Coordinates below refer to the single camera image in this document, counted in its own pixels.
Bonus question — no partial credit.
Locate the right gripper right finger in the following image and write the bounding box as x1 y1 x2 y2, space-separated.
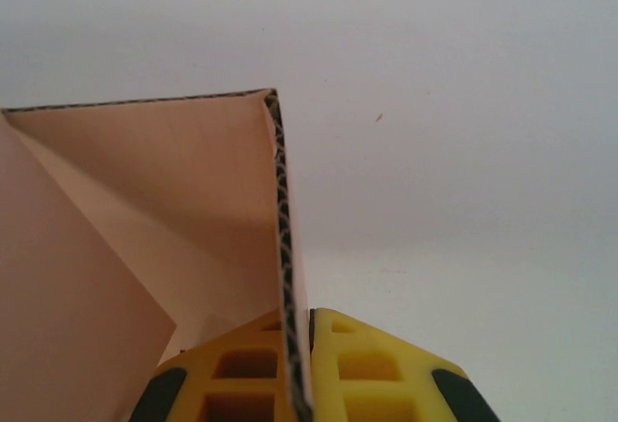
310 306 490 422

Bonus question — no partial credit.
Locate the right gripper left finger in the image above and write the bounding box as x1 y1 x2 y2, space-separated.
128 308 291 422

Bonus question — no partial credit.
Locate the pink cardboard box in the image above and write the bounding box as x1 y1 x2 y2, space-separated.
0 87 313 422

